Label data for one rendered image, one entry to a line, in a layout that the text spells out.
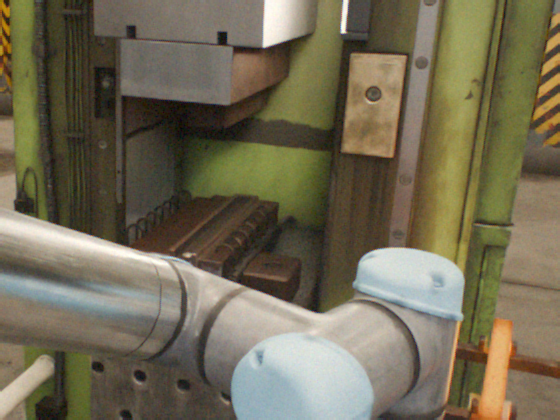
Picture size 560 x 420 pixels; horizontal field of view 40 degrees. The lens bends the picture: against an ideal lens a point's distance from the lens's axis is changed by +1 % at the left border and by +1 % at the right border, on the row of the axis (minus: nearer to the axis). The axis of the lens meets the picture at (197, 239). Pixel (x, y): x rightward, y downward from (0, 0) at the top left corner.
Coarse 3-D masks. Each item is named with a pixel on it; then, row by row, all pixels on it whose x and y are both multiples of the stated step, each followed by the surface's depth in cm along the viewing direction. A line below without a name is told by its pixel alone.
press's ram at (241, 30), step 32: (96, 0) 129; (128, 0) 127; (160, 0) 125; (192, 0) 124; (224, 0) 122; (256, 0) 120; (288, 0) 133; (96, 32) 131; (128, 32) 130; (160, 32) 127; (192, 32) 125; (224, 32) 128; (256, 32) 122; (288, 32) 137
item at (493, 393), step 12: (504, 324) 126; (492, 336) 121; (504, 336) 122; (492, 348) 118; (504, 348) 118; (492, 360) 114; (504, 360) 114; (492, 372) 110; (504, 372) 110; (492, 384) 107; (504, 384) 107; (492, 396) 104; (480, 408) 101; (492, 408) 101
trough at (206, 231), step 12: (228, 204) 168; (240, 204) 173; (216, 216) 160; (228, 216) 164; (204, 228) 154; (216, 228) 156; (192, 240) 147; (204, 240) 149; (180, 252) 142; (192, 252) 142
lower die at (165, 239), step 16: (192, 208) 171; (208, 208) 168; (272, 208) 169; (176, 224) 159; (192, 224) 157; (224, 224) 154; (256, 224) 157; (272, 224) 170; (144, 240) 149; (160, 240) 147; (176, 240) 147; (208, 240) 145; (240, 240) 148; (192, 256) 138; (208, 256) 139; (224, 256) 139; (208, 272) 137; (224, 272) 138
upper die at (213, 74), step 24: (144, 48) 129; (168, 48) 127; (192, 48) 126; (216, 48) 125; (240, 48) 128; (264, 48) 142; (288, 48) 160; (120, 72) 132; (144, 72) 130; (168, 72) 129; (192, 72) 127; (216, 72) 126; (240, 72) 130; (264, 72) 145; (288, 72) 163; (144, 96) 131; (168, 96) 130; (192, 96) 129; (216, 96) 127; (240, 96) 132
